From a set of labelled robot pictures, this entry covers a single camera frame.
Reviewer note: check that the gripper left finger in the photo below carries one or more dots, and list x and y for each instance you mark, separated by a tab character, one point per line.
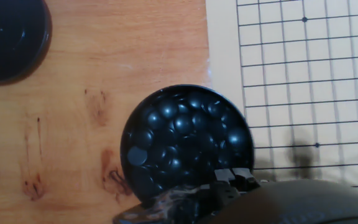
224	175

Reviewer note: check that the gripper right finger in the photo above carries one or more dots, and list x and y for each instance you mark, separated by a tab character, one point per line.
243	174

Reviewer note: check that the beige grid Go board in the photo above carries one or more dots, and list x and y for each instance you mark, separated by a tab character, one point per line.
291	77

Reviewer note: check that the black Go stone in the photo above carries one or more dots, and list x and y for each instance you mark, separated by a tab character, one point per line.
199	120
215	108
168	109
153	120
236	138
183	123

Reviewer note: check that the black round stone bowl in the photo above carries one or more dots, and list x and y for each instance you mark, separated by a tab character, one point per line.
123	149

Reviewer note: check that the black round bowl lid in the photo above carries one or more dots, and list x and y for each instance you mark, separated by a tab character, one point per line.
11	37

